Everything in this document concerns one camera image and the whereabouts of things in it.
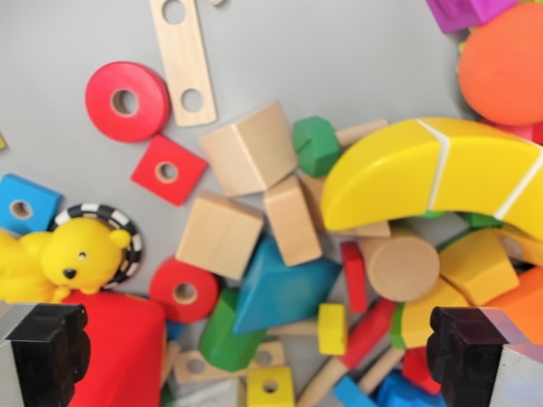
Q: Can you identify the small blue wooden bolt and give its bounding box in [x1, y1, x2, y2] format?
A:
[160, 321, 184, 385]

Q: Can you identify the yellow wooden cube with holes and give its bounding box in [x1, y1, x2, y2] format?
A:
[246, 365, 295, 407]

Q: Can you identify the yellow-orange sliced wooden vegetable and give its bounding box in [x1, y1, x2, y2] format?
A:
[389, 228, 543, 351]

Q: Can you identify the orange wooden block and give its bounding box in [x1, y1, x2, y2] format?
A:
[483, 265, 543, 365]

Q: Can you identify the green wooden block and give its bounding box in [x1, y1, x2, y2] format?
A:
[198, 287, 267, 374]

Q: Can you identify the thin red wooden piece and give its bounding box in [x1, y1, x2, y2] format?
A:
[340, 241, 368, 315]

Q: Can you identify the wooden plank with holes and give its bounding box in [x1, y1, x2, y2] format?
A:
[173, 342, 286, 385]
[148, 0, 218, 128]

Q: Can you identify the red wooden toy screwdriver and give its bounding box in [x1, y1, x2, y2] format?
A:
[295, 298, 399, 407]

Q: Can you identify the red wooden bolt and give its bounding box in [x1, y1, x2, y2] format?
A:
[400, 346, 443, 396]

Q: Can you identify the red wooden ring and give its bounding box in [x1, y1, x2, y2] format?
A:
[148, 255, 221, 325]
[84, 61, 172, 143]

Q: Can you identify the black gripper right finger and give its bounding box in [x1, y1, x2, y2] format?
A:
[426, 305, 543, 407]

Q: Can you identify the yellow rubber bear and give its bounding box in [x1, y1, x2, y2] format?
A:
[0, 218, 133, 304]

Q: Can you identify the white rubber block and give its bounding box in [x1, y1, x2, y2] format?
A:
[171, 378, 248, 407]

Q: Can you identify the black white checkered ring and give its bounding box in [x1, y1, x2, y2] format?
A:
[49, 203, 145, 290]

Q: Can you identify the yellow wooden bolt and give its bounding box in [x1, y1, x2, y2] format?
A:
[266, 302, 349, 357]

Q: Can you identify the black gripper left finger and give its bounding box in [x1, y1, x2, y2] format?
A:
[0, 303, 92, 407]

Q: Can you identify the red soft wedge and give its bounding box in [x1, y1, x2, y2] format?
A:
[62, 289, 167, 407]

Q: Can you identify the teal blue wooden block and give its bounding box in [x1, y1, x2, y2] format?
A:
[232, 234, 343, 337]

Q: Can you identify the plain wooden cylinder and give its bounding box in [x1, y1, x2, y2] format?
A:
[359, 234, 442, 304]

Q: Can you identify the red wooden block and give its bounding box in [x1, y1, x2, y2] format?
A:
[479, 120, 543, 146]

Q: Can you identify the purple rubber block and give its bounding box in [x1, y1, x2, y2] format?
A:
[425, 0, 521, 36]

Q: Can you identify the orange foam ball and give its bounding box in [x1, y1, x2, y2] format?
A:
[457, 1, 543, 127]

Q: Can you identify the blue square wooden nut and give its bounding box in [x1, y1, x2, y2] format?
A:
[0, 172, 65, 237]

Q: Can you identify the blue ribbed wooden piece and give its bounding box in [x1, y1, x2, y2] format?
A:
[376, 370, 447, 407]

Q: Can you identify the yellow sliced wooden banana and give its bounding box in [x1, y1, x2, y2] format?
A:
[319, 117, 543, 256]

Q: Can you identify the red square wooden nut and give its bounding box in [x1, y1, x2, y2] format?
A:
[130, 134, 210, 208]

